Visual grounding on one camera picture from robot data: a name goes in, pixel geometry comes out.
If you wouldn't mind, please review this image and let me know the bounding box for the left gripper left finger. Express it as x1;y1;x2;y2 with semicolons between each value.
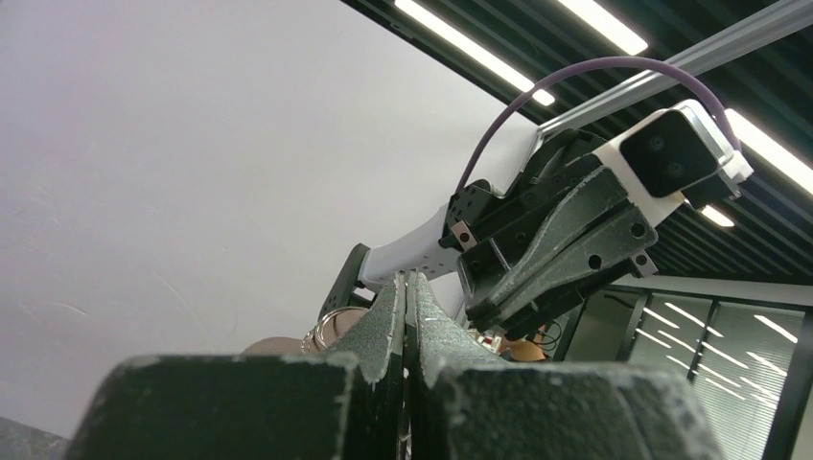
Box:
66;273;407;459

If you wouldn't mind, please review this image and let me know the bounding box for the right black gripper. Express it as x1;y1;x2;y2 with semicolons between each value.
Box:
440;129;658;339

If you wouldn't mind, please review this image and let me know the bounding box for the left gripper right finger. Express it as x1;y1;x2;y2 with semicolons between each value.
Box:
406;271;722;459

